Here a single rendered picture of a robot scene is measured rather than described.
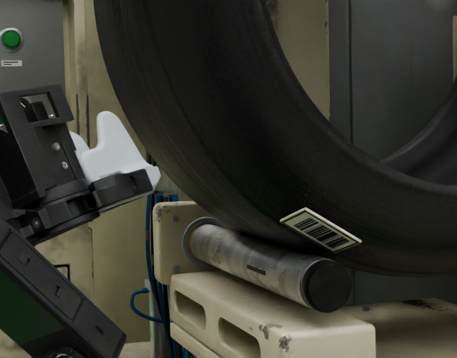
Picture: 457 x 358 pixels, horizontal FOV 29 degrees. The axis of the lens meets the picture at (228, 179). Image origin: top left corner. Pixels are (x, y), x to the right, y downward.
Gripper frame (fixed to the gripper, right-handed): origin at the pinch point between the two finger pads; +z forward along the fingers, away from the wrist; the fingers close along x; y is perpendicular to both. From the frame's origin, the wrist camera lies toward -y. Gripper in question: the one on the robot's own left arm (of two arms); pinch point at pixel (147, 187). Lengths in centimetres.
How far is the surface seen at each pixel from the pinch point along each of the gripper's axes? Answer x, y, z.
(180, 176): 13.0, 1.0, 23.2
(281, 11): 10, 16, 53
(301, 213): -1.6, -6.3, 16.0
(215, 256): 18.1, -8.0, 30.7
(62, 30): 46, 30, 56
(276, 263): 5.0, -9.9, 20.2
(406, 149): 2, -6, 55
